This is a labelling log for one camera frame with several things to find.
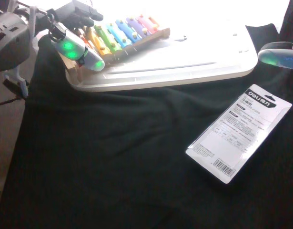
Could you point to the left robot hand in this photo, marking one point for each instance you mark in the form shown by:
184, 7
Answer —
70, 45

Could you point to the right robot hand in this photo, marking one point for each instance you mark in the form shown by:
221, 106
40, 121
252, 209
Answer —
279, 57

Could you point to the rainbow wooden xylophone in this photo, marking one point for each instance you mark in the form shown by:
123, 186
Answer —
127, 33

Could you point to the deli blister pack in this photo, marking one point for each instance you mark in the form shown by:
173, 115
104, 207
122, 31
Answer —
239, 133

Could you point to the white plastic lid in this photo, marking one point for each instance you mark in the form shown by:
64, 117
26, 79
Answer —
184, 59

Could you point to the black table cloth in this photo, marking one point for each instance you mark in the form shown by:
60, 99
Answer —
113, 167

